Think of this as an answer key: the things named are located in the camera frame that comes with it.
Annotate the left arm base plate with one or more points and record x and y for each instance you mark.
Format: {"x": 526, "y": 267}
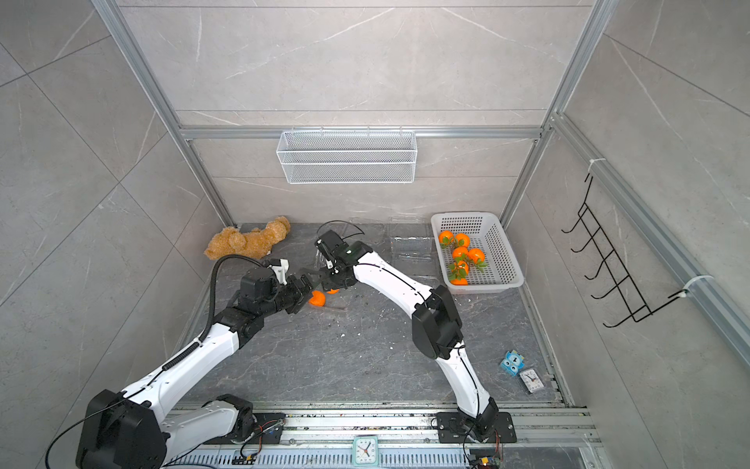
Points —
{"x": 267, "y": 430}

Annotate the white wire wall basket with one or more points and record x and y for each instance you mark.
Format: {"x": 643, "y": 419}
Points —
{"x": 348, "y": 157}

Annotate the small blue clock on table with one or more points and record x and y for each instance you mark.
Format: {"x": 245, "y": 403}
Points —
{"x": 513, "y": 363}

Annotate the white plastic basket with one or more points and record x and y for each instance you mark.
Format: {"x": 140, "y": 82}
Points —
{"x": 503, "y": 271}

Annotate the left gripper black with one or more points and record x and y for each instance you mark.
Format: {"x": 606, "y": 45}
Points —
{"x": 300, "y": 293}

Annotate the small white square clock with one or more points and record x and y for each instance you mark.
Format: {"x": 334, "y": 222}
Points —
{"x": 531, "y": 380}

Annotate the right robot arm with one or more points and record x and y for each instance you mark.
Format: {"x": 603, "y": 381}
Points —
{"x": 436, "y": 326}

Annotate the small white clock front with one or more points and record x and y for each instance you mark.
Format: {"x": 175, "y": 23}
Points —
{"x": 366, "y": 451}

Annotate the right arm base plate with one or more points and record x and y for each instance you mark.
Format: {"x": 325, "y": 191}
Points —
{"x": 454, "y": 428}

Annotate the black wall hook rack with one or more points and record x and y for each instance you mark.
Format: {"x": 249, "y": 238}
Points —
{"x": 613, "y": 267}

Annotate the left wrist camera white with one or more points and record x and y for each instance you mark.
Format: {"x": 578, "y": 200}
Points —
{"x": 280, "y": 267}

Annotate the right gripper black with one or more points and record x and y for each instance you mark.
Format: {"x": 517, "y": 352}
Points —
{"x": 329, "y": 281}

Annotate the leafy twin oranges container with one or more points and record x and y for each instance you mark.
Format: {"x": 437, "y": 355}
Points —
{"x": 449, "y": 240}
{"x": 473, "y": 256}

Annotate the brown teddy bear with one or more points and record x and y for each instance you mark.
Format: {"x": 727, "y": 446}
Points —
{"x": 255, "y": 244}

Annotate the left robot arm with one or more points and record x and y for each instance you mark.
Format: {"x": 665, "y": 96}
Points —
{"x": 131, "y": 428}

